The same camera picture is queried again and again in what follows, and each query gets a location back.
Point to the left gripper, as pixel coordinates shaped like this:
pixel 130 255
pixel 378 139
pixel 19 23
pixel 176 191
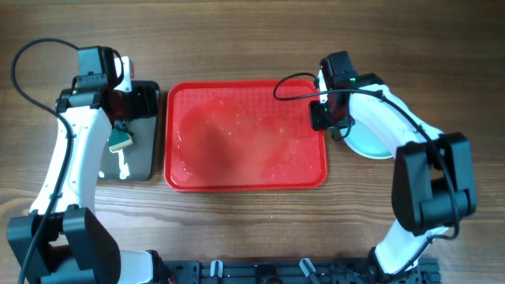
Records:
pixel 148 101

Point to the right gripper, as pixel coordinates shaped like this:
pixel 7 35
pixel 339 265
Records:
pixel 320 122

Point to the light blue top plate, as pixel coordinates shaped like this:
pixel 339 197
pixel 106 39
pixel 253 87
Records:
pixel 358 136

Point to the green yellow sponge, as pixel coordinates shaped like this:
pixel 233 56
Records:
pixel 119 139

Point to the white plate with stain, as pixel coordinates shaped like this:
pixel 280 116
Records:
pixel 378 155

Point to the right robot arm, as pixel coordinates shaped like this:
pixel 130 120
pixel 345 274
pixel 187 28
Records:
pixel 433 186

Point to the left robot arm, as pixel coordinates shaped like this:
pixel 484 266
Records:
pixel 107 130

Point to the black water tray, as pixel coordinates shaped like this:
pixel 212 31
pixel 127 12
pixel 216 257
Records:
pixel 135 162

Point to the red plastic tray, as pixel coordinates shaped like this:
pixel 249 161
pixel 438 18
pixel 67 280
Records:
pixel 242 135

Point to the black mounting rail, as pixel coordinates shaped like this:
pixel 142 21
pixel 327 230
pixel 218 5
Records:
pixel 336 271

